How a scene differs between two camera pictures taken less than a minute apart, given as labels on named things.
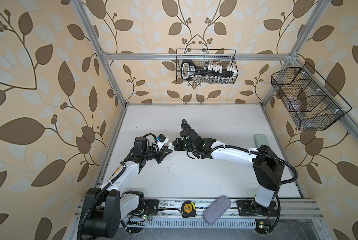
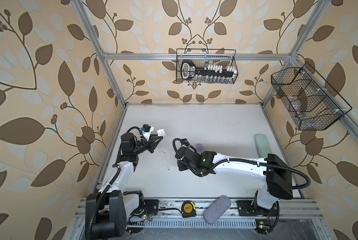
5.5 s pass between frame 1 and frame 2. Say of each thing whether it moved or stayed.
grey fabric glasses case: stayed
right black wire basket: stayed
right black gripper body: moved
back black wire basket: stayed
